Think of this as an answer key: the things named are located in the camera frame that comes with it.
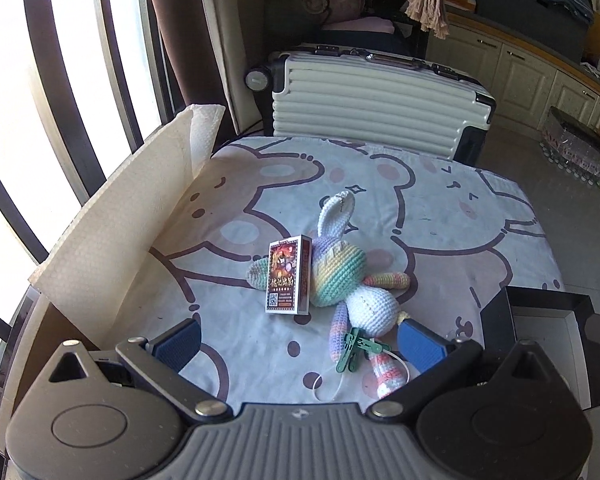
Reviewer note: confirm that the white ribbed suitcase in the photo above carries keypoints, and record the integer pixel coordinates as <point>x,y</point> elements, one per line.
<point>370,105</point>

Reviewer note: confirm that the beige curtain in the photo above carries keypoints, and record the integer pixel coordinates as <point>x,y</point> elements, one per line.
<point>235,35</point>

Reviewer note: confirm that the pack of water bottles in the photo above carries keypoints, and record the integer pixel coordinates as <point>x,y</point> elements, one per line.
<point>570,150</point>

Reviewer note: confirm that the dark blue cloth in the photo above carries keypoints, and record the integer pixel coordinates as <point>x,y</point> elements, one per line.
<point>360,40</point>

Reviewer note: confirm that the black cardboard box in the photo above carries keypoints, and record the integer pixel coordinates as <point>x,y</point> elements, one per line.
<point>545,332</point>

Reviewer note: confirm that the large black screen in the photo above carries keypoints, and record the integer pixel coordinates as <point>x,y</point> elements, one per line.
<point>510,5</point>

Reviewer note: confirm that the brown curtain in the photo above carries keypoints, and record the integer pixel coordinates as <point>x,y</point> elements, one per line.
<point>165,35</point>

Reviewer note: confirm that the bear printed blanket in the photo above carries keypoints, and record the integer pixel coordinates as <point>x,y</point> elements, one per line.
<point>430,240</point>

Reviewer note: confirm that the pastel crocheted bunny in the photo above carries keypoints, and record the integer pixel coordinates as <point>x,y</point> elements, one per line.
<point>365,305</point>

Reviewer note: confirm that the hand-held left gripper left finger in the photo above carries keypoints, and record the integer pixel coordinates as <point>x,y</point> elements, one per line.
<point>177,347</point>

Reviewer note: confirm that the cream kitchen cabinets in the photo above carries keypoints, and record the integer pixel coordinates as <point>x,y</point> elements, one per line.
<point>520,75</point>

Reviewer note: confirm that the red playing card box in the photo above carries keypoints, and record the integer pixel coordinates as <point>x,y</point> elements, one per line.
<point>285,275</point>

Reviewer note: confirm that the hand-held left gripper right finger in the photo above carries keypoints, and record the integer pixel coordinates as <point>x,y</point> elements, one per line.
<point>421,347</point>

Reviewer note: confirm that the white foam sheet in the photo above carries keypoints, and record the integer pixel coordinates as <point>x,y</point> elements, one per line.
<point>120,220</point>

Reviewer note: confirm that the black window grille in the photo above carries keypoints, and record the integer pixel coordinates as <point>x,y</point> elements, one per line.
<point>10,202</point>

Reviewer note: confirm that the green plastic clip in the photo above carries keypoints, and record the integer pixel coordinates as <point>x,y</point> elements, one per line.
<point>352,350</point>

